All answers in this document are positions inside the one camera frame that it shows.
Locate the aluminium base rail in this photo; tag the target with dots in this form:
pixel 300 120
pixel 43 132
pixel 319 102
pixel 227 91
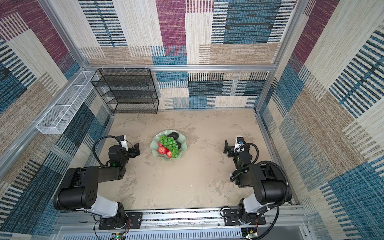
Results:
pixel 290 223

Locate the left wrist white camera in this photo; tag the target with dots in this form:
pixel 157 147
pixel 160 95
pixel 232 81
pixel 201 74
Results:
pixel 123 140

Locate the wrist white camera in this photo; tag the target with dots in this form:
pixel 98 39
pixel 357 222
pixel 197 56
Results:
pixel 123 140
pixel 239 144

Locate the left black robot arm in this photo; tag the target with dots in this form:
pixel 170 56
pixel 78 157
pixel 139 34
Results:
pixel 78 191

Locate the green fake grape bunch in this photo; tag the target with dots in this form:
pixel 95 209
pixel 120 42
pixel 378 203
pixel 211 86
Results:
pixel 170 144

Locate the white wire mesh basket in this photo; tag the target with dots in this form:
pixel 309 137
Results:
pixel 59 116

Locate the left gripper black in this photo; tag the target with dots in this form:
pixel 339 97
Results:
pixel 132 154

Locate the black wire mesh shelf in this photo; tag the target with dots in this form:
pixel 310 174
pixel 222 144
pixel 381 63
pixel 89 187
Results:
pixel 127 91

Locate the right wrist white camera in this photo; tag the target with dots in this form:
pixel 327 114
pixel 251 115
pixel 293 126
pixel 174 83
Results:
pixel 239 144

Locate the light green wavy fruit bowl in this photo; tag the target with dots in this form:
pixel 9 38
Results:
pixel 154 145

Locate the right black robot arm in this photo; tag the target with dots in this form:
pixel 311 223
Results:
pixel 259 212

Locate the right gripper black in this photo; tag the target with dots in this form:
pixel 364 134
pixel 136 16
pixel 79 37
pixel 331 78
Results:
pixel 230 149

